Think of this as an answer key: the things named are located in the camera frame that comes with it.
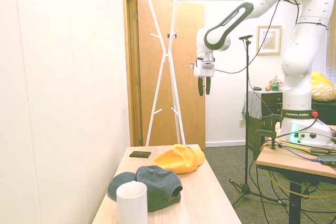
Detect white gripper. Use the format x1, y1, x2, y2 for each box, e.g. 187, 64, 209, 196
193, 61, 217, 97

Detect yellow baseball cap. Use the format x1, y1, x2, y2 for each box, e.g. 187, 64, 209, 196
152, 144, 206, 175

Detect dark blue-grey baseball cap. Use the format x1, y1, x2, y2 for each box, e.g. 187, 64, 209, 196
107, 165, 184, 213

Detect brown wooden door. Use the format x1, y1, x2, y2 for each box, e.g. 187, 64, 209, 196
136, 0, 206, 147

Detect white wooden coat rack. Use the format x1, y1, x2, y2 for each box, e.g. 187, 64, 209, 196
143, 0, 187, 146

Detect grey cloth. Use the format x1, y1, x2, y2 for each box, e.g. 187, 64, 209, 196
241, 90, 263, 119

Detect black tripod stand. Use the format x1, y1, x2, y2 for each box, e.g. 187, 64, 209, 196
228, 38, 287, 207

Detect dark wooden dresser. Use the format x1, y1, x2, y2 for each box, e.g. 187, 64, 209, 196
248, 90, 284, 151

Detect flower decoration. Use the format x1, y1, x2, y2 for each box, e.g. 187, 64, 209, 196
268, 74, 284, 88

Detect black table clamp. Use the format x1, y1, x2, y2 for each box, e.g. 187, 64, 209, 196
253, 113, 279, 161

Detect small black flat box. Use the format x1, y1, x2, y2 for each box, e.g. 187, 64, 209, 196
129, 151, 152, 159

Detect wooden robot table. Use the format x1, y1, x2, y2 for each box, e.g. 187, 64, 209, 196
256, 124, 336, 224

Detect yellow bag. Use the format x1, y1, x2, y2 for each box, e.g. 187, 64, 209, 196
311, 71, 336, 102

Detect dark low cabinet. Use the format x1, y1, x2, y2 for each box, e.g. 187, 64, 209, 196
311, 99, 336, 126

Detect window blinds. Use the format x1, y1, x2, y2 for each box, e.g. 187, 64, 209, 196
324, 0, 336, 88

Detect white cylindrical cup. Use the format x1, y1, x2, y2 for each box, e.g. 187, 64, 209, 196
116, 181, 148, 224

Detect black flat device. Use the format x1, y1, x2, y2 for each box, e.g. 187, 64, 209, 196
318, 155, 336, 166

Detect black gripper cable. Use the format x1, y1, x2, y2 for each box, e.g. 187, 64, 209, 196
214, 0, 329, 74

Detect framed wall picture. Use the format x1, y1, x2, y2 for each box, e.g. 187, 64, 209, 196
256, 25, 282, 56

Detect wooden door frame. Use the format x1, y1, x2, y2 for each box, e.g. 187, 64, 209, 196
122, 0, 144, 147

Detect purple cable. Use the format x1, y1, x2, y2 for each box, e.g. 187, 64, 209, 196
275, 140, 323, 162

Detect yellow cable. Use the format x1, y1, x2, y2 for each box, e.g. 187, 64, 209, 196
259, 140, 336, 199

